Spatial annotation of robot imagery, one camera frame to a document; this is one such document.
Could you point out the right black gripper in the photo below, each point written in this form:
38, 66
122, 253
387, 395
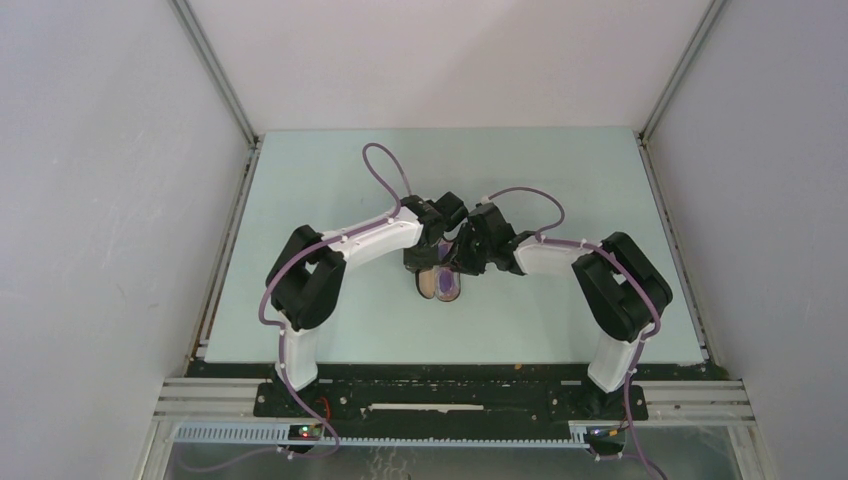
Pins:
459, 254

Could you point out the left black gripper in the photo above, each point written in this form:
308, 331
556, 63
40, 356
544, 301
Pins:
415, 263

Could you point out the pink transparent sunglasses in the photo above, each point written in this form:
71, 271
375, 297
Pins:
448, 282

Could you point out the black glasses case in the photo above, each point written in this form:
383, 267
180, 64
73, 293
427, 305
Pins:
425, 283

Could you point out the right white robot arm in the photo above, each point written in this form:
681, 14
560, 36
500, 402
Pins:
624, 291

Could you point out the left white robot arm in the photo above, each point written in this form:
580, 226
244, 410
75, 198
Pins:
304, 284

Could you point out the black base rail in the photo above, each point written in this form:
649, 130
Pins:
488, 403

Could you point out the aluminium frame extrusion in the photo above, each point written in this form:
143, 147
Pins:
193, 401

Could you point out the right corner frame post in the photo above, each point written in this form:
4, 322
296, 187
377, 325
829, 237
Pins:
699, 38

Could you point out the corner frame post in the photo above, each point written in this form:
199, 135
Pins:
190, 22
699, 38

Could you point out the left corner frame post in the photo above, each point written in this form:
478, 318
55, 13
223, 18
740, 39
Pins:
190, 22

